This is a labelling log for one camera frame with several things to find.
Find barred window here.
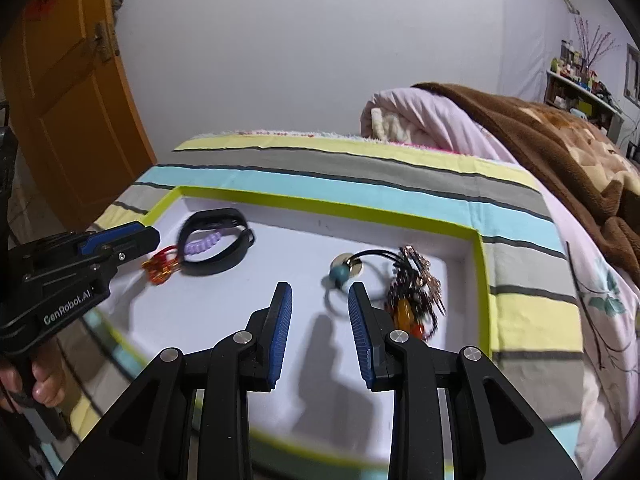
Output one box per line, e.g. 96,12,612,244
625,44,640,103

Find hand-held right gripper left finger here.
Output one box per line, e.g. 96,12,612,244
57,281,293,480

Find purple flower branches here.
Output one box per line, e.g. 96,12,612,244
575,15,617,70

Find purple spiral hair tie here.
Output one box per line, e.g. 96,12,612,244
184,230,223,257

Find striped bed sheet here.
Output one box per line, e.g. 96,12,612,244
70,132,586,441

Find metal door latch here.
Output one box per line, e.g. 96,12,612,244
92,20,121,64

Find pale pink floral quilt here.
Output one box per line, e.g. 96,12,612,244
360,87,640,476

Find black fitness wristband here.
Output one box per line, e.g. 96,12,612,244
177,207,257,277

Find person's left hand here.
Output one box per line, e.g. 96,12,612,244
0,344,69,413

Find gold rhinestone hair clip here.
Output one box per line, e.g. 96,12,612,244
395,245,445,311

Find wooden door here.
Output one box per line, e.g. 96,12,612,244
0,0,158,233

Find row of bottles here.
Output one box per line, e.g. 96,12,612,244
550,40,608,91

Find brown fleece blanket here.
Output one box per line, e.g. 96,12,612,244
410,82,640,281

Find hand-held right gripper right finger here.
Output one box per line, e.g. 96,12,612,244
347,281,583,480

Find red and gold bracelet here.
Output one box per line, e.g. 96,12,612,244
141,245,181,286

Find green shallow cardboard box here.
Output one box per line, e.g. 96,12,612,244
70,185,497,466

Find black hair tie teal bead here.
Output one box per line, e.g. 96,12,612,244
322,247,406,311

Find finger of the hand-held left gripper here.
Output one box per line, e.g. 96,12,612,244
101,226,162,274
77,220,151,257

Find white shelf unit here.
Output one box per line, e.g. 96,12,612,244
545,70,626,141

